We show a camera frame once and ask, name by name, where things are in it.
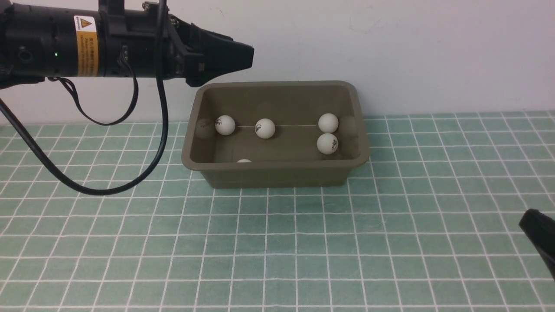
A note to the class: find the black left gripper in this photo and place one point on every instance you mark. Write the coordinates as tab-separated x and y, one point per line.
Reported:
44	42

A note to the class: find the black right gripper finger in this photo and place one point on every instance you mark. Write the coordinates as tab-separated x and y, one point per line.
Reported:
540	230

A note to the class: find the olive plastic storage bin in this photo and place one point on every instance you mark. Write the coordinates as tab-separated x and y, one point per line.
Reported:
288	159

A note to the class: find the green checked tablecloth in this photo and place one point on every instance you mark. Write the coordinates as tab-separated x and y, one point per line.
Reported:
429	224

